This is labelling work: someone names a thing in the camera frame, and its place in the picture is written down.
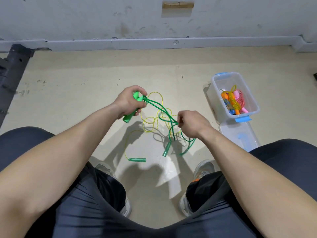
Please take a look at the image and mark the pile of colourful jump ropes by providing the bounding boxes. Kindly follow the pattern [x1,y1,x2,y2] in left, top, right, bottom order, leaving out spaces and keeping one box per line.
[124,91,187,163]

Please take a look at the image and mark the grey left shoe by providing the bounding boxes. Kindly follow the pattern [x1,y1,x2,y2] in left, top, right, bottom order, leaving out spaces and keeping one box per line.
[96,162,132,218]

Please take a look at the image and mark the small wooden wall block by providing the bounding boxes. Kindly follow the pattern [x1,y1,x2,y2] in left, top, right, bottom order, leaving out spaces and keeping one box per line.
[162,2,195,10]

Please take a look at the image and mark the person's right hand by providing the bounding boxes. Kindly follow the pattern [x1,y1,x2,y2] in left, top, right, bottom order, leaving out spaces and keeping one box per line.
[177,110,217,142]

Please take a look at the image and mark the grey shoe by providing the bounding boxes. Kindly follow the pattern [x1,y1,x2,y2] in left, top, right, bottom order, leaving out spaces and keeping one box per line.
[96,162,132,218]
[179,159,216,217]

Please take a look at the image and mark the person's left forearm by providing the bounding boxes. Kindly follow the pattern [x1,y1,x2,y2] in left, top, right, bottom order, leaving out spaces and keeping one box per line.
[0,105,124,238]

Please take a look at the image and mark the black shorts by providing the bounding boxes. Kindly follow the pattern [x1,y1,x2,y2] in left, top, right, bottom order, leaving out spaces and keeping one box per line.
[0,127,317,238]

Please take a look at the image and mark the clear plastic box lid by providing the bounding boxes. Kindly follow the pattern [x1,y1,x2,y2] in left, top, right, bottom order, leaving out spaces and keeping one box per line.
[219,120,261,152]

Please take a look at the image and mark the grey right shoe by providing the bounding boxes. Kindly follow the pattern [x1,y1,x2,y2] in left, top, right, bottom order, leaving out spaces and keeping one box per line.
[179,159,216,217]

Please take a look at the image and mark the pink skipping rope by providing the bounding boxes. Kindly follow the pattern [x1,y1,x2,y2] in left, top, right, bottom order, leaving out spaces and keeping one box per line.
[234,91,249,114]

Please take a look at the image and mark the orange handled yellow skipping rope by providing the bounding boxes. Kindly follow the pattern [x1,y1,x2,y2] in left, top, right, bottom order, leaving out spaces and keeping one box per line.
[221,86,242,116]

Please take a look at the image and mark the green-handled dark green jump rope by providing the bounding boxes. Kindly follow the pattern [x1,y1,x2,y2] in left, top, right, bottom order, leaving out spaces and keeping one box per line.
[122,91,197,157]

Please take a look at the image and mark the person's left hand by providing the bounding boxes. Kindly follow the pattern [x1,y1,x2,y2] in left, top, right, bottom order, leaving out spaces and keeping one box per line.
[113,85,149,120]

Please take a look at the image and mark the clear storage box blue latches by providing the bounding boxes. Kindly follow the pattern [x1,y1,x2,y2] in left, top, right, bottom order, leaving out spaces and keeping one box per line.
[205,72,261,123]

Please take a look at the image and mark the person's right forearm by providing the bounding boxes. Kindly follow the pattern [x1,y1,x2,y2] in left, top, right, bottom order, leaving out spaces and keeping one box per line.
[202,129,317,238]

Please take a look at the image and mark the black metal rack frame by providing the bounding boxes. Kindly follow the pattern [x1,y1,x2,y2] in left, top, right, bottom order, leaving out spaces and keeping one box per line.
[0,44,34,128]

